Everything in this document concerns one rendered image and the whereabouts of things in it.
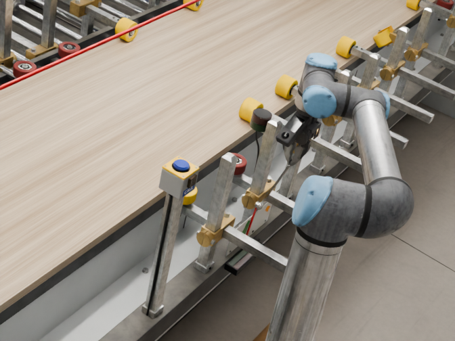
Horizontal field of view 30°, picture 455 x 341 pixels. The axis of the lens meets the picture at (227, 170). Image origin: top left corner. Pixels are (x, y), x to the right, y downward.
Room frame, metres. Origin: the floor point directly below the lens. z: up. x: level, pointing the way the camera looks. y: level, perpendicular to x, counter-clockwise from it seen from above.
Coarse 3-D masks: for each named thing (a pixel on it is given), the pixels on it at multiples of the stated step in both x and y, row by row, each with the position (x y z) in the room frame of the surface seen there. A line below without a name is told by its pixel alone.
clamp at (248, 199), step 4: (272, 180) 2.27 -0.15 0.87; (268, 184) 2.24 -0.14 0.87; (272, 184) 2.25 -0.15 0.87; (248, 188) 2.20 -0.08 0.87; (268, 188) 2.22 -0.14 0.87; (248, 192) 2.18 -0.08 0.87; (252, 192) 2.18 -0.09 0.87; (264, 192) 2.20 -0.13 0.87; (244, 196) 2.16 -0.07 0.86; (248, 196) 2.16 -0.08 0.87; (252, 196) 2.16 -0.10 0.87; (256, 196) 2.17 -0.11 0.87; (260, 196) 2.17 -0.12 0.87; (264, 196) 2.20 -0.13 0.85; (244, 200) 2.16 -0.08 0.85; (248, 200) 2.16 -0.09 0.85; (252, 200) 2.15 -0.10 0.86; (256, 200) 2.16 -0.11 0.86; (260, 200) 2.18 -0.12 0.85; (244, 204) 2.16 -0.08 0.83; (248, 204) 2.15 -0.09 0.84; (252, 204) 2.15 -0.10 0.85; (248, 208) 2.15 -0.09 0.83; (252, 208) 2.15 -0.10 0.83
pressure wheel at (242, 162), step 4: (236, 156) 2.31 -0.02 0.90; (240, 156) 2.31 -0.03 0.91; (240, 160) 2.29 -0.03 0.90; (244, 160) 2.29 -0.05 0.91; (236, 164) 2.26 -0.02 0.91; (240, 164) 2.26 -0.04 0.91; (244, 164) 2.27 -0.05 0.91; (236, 168) 2.25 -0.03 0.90; (240, 168) 2.25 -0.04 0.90; (244, 168) 2.27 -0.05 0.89; (236, 172) 2.25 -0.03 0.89; (240, 172) 2.26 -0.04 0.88
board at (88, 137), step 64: (256, 0) 3.57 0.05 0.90; (320, 0) 3.74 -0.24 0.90; (384, 0) 3.92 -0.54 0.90; (64, 64) 2.63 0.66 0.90; (128, 64) 2.74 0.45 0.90; (192, 64) 2.85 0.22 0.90; (256, 64) 2.97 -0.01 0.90; (0, 128) 2.16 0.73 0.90; (64, 128) 2.24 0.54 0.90; (128, 128) 2.33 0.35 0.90; (192, 128) 2.42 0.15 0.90; (0, 192) 1.86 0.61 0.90; (64, 192) 1.92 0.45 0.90; (128, 192) 1.99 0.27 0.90; (0, 256) 1.60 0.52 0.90; (64, 256) 1.66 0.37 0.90
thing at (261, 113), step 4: (260, 108) 2.24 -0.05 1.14; (256, 112) 2.21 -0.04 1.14; (260, 112) 2.22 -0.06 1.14; (264, 112) 2.22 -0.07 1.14; (268, 112) 2.23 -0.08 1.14; (260, 116) 2.20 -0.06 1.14; (264, 116) 2.20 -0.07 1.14; (268, 116) 2.21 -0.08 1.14; (256, 132) 2.22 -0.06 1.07; (264, 132) 2.19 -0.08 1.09; (256, 136) 2.22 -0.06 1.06; (256, 140) 2.21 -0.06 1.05
